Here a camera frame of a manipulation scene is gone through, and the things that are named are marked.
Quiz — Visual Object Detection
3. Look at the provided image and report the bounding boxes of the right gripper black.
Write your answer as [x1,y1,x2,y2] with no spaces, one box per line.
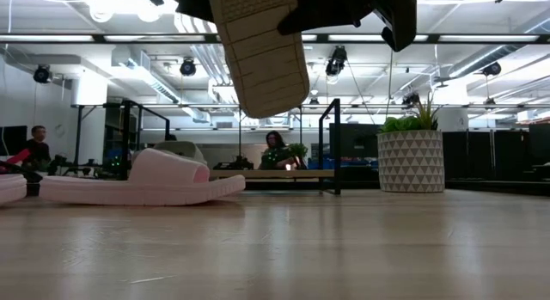
[277,0,418,52]

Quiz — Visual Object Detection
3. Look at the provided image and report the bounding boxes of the grey-green foam slide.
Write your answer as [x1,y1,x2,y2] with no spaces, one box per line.
[152,140,208,166]
[209,0,311,119]

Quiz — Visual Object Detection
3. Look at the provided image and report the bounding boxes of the pink foam slide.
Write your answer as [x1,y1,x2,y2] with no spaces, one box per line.
[0,174,28,206]
[38,148,247,206]

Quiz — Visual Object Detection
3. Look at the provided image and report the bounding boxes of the black metal shelf, wood board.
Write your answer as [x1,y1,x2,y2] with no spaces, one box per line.
[102,98,343,196]

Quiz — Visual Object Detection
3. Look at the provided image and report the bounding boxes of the black ceiling spotlight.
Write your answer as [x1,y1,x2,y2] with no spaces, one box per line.
[324,45,348,77]
[179,57,198,77]
[480,61,503,77]
[33,64,52,84]

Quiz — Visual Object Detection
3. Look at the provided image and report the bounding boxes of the small green background plant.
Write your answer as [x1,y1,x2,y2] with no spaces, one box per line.
[286,143,309,170]

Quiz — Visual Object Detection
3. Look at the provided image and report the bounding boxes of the green leafy plant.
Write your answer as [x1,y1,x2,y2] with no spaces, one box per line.
[378,92,440,133]

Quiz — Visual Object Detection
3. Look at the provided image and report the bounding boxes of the person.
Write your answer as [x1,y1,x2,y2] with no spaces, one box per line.
[23,125,52,168]
[257,130,302,171]

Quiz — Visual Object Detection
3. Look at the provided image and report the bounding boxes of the triangle-patterned white plant pot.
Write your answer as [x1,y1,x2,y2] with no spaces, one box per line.
[376,129,446,193]

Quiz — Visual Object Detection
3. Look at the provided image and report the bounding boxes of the black partition panels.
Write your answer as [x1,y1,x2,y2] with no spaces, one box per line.
[442,123,550,183]

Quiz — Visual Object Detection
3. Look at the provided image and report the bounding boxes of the black monitor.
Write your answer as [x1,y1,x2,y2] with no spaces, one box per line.
[0,126,28,157]

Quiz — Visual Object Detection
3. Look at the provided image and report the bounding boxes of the red bar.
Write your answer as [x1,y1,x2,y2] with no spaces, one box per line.
[4,147,34,166]

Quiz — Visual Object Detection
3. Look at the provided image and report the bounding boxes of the black overhead frame bar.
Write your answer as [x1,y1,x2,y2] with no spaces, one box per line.
[0,32,550,46]

